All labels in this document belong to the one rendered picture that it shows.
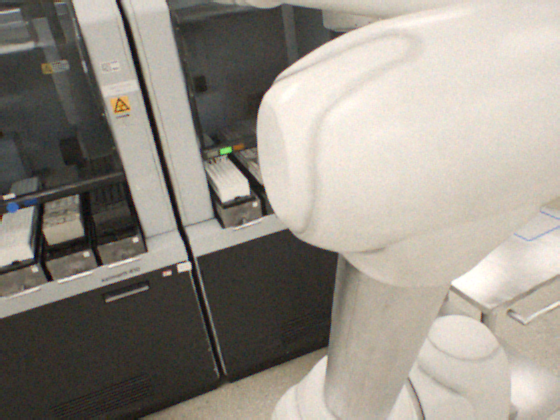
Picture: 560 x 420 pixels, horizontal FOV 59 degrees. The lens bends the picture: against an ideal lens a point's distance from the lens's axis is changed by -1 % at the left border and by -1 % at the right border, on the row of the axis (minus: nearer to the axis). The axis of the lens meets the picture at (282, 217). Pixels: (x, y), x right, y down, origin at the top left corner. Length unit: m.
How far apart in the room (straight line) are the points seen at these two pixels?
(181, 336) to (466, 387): 1.23
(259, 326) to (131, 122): 0.89
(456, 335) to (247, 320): 1.17
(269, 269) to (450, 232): 1.52
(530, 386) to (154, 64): 1.48
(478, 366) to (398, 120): 0.60
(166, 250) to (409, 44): 1.43
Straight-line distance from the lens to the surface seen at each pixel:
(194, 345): 1.90
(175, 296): 1.75
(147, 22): 1.55
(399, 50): 0.28
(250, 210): 1.67
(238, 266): 1.75
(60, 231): 1.68
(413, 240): 0.30
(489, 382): 0.83
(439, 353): 0.81
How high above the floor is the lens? 1.53
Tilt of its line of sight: 28 degrees down
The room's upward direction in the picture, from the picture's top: 9 degrees counter-clockwise
